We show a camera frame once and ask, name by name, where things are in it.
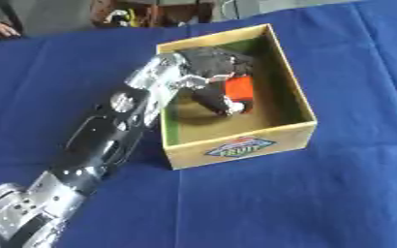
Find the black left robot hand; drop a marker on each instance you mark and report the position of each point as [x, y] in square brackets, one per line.
[210, 63]

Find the orange block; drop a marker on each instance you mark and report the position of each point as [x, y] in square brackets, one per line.
[239, 89]

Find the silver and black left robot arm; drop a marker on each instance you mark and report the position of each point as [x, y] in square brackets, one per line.
[103, 135]

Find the tan cardboard box green inside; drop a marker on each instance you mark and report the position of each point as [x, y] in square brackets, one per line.
[247, 129]

